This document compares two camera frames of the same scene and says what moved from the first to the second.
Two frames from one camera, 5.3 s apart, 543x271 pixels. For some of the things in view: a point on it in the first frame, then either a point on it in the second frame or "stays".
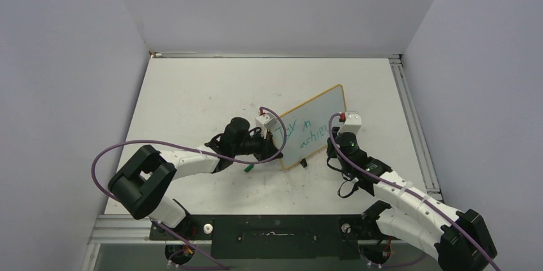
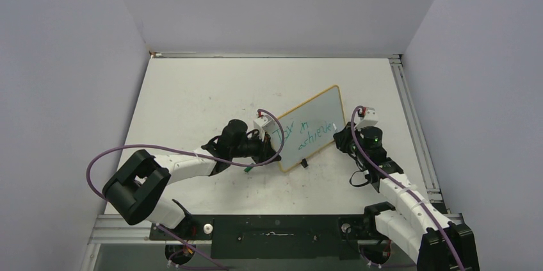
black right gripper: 331,152 to 343,137
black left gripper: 267,148 stays
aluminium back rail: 170,54 stays
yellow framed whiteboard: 307,125 stays
